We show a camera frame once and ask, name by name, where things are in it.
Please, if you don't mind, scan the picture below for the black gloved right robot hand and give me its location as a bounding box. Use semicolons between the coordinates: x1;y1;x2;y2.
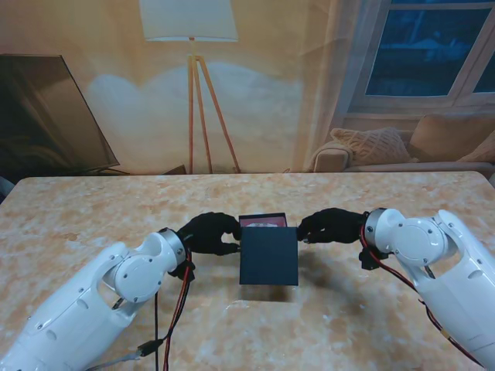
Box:
296;207;367;245

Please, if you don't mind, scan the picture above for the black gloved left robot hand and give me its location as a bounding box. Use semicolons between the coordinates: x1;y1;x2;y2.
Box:
176;211;243;257

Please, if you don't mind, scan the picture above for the black gift box pink inside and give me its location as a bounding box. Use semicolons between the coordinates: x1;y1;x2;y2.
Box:
238;212;287;229

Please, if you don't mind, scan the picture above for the black box lid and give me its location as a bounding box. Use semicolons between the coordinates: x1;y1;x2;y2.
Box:
238;226;300;288

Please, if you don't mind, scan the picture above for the knitted beige cushion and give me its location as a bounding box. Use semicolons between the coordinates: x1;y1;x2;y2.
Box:
330;127;413;165

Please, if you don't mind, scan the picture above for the beige sofa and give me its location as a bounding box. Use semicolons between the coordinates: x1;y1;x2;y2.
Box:
309;114;495;173

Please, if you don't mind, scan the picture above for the white framed window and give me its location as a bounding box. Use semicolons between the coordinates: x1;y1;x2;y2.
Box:
346;0;495;117

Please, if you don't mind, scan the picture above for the dark flat television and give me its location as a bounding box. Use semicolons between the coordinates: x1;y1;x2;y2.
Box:
0;54;131;177

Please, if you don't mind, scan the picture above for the tripod floor lamp white shade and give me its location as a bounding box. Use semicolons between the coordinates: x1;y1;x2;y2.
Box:
138;0;243;174

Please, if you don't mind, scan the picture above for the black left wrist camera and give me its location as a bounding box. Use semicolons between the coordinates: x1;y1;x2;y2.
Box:
166;260;196;280

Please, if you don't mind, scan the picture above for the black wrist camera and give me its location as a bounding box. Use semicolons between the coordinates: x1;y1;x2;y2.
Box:
358;247;390;271
166;260;196;280

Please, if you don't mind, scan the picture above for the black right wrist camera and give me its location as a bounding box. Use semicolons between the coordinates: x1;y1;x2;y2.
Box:
358;247;390;271

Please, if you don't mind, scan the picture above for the red black right arm cable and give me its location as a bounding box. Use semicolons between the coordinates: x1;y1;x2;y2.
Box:
359;226;484;366

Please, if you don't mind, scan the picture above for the red black arm cable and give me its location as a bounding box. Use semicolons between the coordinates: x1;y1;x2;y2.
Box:
359;226;484;366
152;250;194;371

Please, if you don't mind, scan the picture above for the red black left arm cable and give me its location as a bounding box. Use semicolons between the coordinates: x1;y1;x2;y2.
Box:
152;250;194;371

